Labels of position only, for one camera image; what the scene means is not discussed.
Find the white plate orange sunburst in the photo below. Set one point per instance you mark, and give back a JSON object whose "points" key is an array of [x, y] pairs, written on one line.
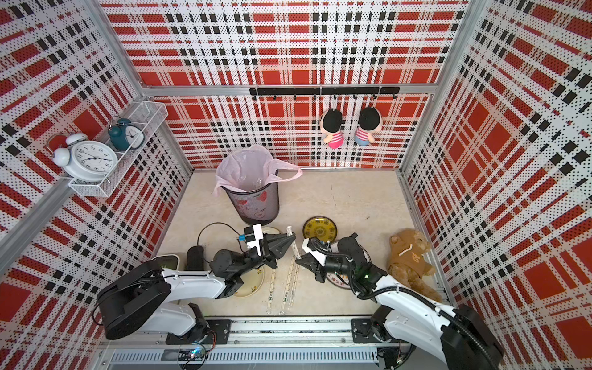
{"points": [[340, 280]]}

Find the doll with pink shirt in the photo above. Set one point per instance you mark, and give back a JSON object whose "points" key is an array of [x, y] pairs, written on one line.
{"points": [[331, 126]]}

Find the black mesh trash bin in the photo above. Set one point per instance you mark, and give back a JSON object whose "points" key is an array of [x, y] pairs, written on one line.
{"points": [[260, 206]]}

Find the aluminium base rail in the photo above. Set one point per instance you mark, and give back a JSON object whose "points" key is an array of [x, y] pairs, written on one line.
{"points": [[264, 342]]}

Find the cream plate with flowers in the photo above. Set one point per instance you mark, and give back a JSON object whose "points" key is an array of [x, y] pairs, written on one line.
{"points": [[252, 282]]}

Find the brown teddy bear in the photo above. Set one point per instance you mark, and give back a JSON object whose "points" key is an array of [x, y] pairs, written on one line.
{"points": [[407, 264]]}

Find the green circuit board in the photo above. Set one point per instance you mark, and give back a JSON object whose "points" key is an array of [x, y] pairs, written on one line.
{"points": [[191, 355]]}

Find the doll with striped blue shirt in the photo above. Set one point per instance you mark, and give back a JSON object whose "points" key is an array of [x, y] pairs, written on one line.
{"points": [[370, 122]]}

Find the yellow patterned plate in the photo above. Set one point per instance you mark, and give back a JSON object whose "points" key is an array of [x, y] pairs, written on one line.
{"points": [[321, 227]]}

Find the white alarm clock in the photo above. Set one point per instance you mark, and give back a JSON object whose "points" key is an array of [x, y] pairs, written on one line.
{"points": [[86, 160]]}

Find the pink plastic bin liner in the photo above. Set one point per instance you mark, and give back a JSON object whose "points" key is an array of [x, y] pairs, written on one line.
{"points": [[251, 169]]}

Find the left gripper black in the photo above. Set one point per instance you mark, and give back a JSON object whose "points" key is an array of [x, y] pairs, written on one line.
{"points": [[267, 250]]}

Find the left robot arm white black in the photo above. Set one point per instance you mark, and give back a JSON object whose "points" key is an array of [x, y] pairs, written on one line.
{"points": [[155, 299]]}

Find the teal alarm clock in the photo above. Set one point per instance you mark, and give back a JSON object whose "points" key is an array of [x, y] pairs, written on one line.
{"points": [[125, 136]]}

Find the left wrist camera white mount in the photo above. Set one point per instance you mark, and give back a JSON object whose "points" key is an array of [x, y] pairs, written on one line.
{"points": [[252, 238]]}

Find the black wall hook rail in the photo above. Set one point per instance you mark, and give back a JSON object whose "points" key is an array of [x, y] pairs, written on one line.
{"points": [[325, 91]]}

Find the white wire wall shelf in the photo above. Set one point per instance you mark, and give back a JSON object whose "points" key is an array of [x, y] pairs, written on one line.
{"points": [[148, 116]]}

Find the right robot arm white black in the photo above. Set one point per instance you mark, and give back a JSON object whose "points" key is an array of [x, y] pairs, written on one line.
{"points": [[458, 337]]}

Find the cream plate with black mark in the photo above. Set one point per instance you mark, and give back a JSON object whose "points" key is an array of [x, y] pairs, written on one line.
{"points": [[271, 230]]}

